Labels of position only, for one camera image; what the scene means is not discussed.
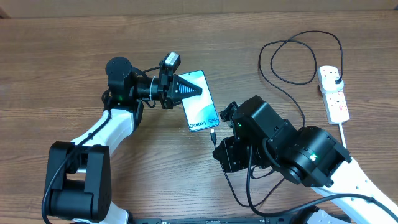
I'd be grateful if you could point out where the black USB charging cable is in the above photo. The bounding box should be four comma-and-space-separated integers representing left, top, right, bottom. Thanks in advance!
210, 30, 345, 208

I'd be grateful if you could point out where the blue Samsung Galaxy smartphone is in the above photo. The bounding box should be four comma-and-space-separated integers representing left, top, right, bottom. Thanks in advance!
180, 70, 220, 132

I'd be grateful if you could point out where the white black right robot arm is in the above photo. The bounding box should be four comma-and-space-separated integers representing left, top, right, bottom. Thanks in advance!
213, 95, 397, 223

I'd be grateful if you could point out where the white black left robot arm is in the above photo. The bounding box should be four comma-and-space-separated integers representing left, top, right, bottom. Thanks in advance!
41, 52, 203, 223

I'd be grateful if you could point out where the white charger plug adapter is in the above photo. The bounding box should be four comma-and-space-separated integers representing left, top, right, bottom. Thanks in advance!
319, 78, 344, 94

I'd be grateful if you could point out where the white power strip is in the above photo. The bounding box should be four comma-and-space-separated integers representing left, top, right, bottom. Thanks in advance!
317, 65, 350, 124

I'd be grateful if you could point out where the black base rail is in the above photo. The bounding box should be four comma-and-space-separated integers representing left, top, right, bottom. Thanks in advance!
132, 210, 351, 224

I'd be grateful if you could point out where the white power strip cord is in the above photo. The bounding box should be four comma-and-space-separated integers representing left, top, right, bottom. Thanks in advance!
338, 123, 348, 149

